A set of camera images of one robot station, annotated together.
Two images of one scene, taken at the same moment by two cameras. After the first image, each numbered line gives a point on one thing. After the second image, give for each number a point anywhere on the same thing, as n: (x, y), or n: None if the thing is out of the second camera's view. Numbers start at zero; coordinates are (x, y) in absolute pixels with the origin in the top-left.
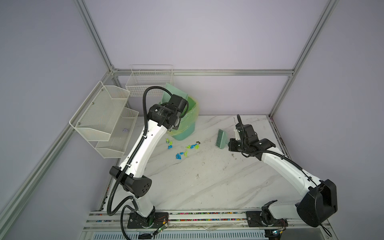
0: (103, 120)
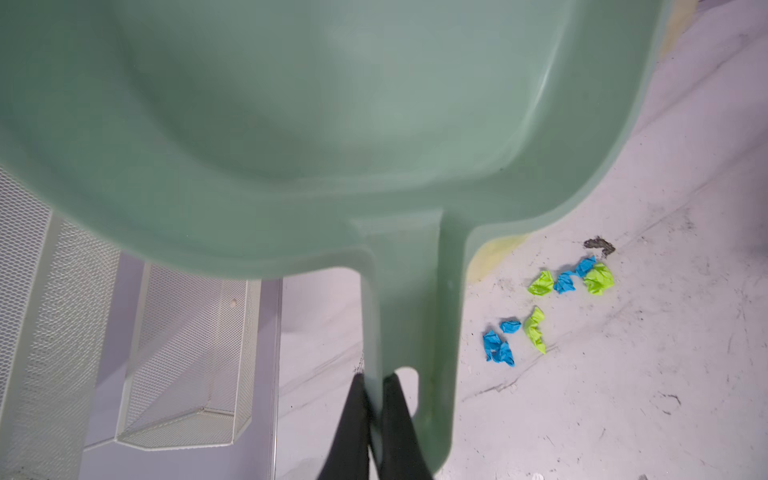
0: (191, 372)
